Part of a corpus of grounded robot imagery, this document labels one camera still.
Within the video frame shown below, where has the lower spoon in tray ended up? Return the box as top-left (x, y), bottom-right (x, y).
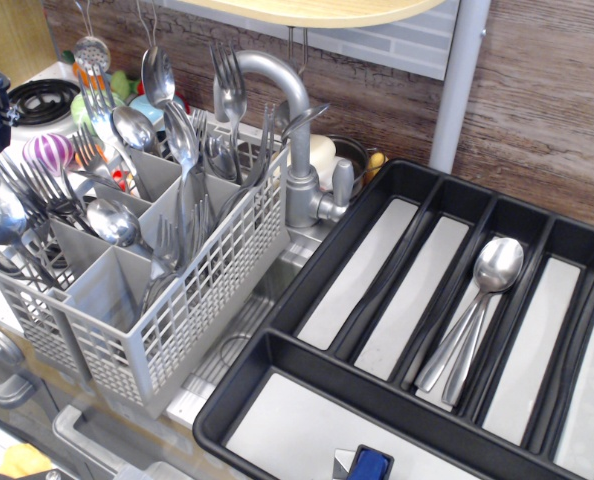
top-left (441, 293), bottom-right (495, 407)

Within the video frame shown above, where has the black coil stove burner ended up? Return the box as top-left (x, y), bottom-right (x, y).
top-left (9, 79), bottom-right (81, 127)

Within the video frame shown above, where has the white vertical pole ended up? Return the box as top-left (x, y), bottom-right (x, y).
top-left (429, 0), bottom-right (491, 174)

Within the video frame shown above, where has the grey plastic cutlery basket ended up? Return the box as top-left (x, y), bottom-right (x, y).
top-left (0, 123), bottom-right (292, 420)

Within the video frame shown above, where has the yellow cloth bottom left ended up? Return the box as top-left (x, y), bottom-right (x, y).
top-left (0, 443), bottom-right (53, 479)

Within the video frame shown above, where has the grey metal faucet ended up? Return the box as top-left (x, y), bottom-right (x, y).
top-left (213, 50), bottom-right (354, 228)

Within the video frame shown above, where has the spoon in tray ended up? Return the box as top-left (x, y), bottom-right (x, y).
top-left (441, 293), bottom-right (495, 407)
top-left (415, 237), bottom-right (524, 393)

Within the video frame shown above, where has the steel spoon back left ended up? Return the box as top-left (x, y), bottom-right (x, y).
top-left (111, 106), bottom-right (159, 155)

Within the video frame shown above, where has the steel pot behind faucet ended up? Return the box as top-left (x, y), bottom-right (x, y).
top-left (329, 135), bottom-right (376, 199)

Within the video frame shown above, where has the steel spoon front compartment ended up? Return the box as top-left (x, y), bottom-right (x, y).
top-left (86, 198), bottom-right (153, 254)

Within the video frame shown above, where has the light wooden shelf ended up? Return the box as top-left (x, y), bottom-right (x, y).
top-left (182, 0), bottom-right (442, 29)

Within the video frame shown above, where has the hanging perforated skimmer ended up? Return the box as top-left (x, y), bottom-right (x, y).
top-left (73, 0), bottom-right (111, 74)

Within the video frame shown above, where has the big steel spoon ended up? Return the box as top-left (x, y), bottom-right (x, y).
top-left (0, 178), bottom-right (56, 286)

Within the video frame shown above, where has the black cutlery tray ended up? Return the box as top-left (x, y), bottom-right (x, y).
top-left (193, 159), bottom-right (594, 479)

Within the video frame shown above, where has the cream plastic bottle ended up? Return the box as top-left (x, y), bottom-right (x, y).
top-left (310, 134), bottom-right (336, 174)

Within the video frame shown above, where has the tall steel fork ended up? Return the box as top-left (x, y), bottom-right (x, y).
top-left (210, 42), bottom-right (247, 184)

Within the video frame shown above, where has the purple striped toy ball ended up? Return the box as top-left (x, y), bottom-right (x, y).
top-left (22, 133), bottom-right (75, 177)

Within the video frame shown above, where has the green toy cup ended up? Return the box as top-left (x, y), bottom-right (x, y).
top-left (70, 93), bottom-right (112, 129)

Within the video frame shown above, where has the top spoon in tray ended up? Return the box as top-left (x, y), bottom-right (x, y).
top-left (415, 237), bottom-right (524, 393)

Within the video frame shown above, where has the fork cluster left basket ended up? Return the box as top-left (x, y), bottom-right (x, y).
top-left (0, 153), bottom-right (97, 237)

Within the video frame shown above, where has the steel spoon centre basket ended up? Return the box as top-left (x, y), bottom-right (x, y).
top-left (164, 101), bottom-right (198, 269)

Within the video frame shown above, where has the blue object bottom edge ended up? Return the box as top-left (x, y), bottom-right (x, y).
top-left (332, 445), bottom-right (394, 480)

